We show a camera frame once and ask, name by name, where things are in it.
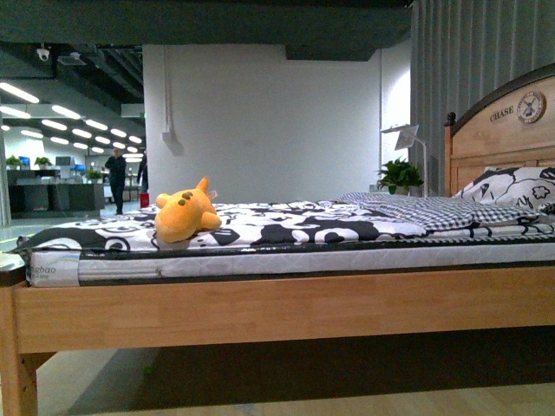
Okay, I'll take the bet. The orange plush dinosaur toy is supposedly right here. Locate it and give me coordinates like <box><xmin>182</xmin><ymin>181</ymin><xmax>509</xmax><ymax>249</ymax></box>
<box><xmin>154</xmin><ymin>177</ymin><xmax>222</xmax><ymax>244</ymax></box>

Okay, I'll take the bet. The black white patterned bedsheet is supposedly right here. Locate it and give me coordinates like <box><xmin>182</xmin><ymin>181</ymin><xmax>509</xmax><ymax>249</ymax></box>
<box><xmin>15</xmin><ymin>201</ymin><xmax>554</xmax><ymax>253</ymax></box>

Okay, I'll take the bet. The green potted plant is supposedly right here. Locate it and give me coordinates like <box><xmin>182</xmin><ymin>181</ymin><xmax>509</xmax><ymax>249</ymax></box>
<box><xmin>377</xmin><ymin>158</ymin><xmax>424</xmax><ymax>195</ymax></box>

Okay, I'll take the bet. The red box on floor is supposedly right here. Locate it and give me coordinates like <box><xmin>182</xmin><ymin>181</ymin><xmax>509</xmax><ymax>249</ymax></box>
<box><xmin>139</xmin><ymin>192</ymin><xmax>150</xmax><ymax>208</ymax></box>

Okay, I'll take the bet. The white desk lamp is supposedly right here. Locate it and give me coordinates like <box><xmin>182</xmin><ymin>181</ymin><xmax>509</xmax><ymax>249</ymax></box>
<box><xmin>381</xmin><ymin>125</ymin><xmax>429</xmax><ymax>198</ymax></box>

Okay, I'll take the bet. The grey checkered blanket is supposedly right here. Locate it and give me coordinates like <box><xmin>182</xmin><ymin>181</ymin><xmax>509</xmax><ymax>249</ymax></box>
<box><xmin>321</xmin><ymin>192</ymin><xmax>548</xmax><ymax>231</ymax></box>

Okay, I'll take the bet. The person in black clothes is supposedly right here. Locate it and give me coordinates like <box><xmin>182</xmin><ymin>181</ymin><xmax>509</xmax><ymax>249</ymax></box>
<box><xmin>105</xmin><ymin>147</ymin><xmax>127</xmax><ymax>215</ymax></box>

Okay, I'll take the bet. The dark office counter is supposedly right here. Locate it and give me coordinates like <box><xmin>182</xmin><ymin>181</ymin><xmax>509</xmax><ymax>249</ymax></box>
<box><xmin>7</xmin><ymin>169</ymin><xmax>105</xmax><ymax>218</ymax></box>

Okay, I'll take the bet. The white mattress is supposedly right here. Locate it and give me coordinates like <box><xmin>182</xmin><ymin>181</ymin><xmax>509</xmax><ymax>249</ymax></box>
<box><xmin>27</xmin><ymin>241</ymin><xmax>554</xmax><ymax>287</ymax></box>

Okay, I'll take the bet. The black white patterned pillow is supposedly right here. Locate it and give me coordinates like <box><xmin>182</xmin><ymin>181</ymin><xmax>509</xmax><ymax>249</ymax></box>
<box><xmin>454</xmin><ymin>166</ymin><xmax>554</xmax><ymax>211</ymax></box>

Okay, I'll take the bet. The wooden bed frame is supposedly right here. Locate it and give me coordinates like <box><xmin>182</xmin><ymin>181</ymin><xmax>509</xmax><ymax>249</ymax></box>
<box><xmin>1</xmin><ymin>65</ymin><xmax>554</xmax><ymax>415</ymax></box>

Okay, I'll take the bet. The white ceiling security camera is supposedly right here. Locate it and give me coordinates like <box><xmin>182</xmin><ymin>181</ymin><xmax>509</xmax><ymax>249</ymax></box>
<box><xmin>36</xmin><ymin>43</ymin><xmax>50</xmax><ymax>62</ymax></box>

